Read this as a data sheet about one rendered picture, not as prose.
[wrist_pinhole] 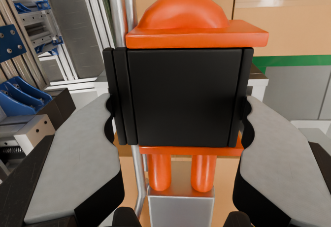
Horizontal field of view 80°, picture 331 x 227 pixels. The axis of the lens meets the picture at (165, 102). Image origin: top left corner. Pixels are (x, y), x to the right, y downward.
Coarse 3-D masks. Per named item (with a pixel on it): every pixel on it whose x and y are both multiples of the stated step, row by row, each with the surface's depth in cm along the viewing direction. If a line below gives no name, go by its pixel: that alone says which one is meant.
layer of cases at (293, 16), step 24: (144, 0) 72; (216, 0) 70; (240, 0) 70; (264, 0) 70; (288, 0) 69; (312, 0) 69; (264, 24) 73; (288, 24) 73; (312, 24) 72; (264, 48) 78; (288, 48) 77; (312, 48) 77
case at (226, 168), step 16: (128, 160) 55; (176, 160) 54; (224, 160) 53; (128, 176) 59; (224, 176) 56; (128, 192) 62; (224, 192) 60; (144, 208) 66; (224, 208) 64; (144, 224) 71
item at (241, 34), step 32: (160, 32) 10; (192, 32) 10; (224, 32) 10; (256, 32) 10; (160, 64) 11; (192, 64) 11; (224, 64) 11; (160, 96) 12; (192, 96) 12; (224, 96) 12; (160, 128) 13; (192, 128) 13; (224, 128) 13
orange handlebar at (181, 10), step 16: (160, 0) 11; (176, 0) 11; (192, 0) 11; (208, 0) 11; (144, 16) 12; (160, 16) 11; (176, 16) 11; (192, 16) 11; (208, 16) 11; (224, 16) 11; (160, 160) 16; (192, 160) 17; (208, 160) 16; (160, 176) 17; (192, 176) 18; (208, 176) 17
